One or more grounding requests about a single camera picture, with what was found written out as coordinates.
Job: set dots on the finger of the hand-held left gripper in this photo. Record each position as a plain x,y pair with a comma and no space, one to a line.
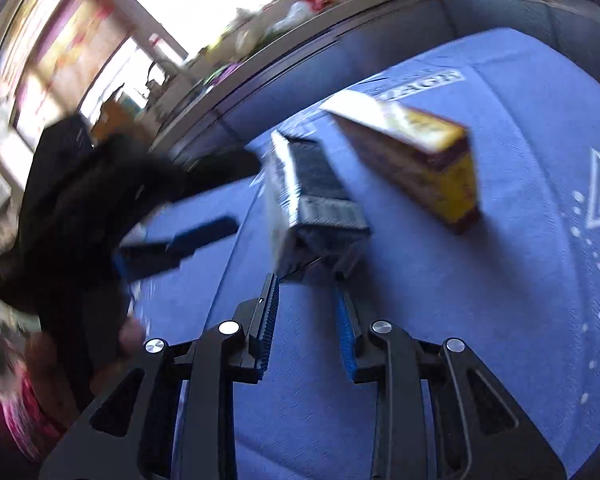
220,170
205,230

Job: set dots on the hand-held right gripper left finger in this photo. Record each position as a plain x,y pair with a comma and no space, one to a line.
265,330

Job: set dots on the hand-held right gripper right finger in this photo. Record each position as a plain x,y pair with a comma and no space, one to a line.
345,340

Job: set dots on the dark white drink carton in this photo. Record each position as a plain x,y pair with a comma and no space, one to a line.
320,195

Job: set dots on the person's left hand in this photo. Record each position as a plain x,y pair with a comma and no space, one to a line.
131,336

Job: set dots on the blue printed tablecloth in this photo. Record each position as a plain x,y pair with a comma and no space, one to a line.
480,285

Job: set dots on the white bag of vegetables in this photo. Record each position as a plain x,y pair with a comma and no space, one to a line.
287,15

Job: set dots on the kitchen window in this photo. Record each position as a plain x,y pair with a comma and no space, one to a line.
190,0

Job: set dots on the yellow maroon cardboard box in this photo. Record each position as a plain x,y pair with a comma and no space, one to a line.
430,160

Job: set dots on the pink printed bag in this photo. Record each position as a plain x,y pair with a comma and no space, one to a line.
15,410

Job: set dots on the grey kitchen counter cabinets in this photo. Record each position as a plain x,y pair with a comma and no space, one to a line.
430,10

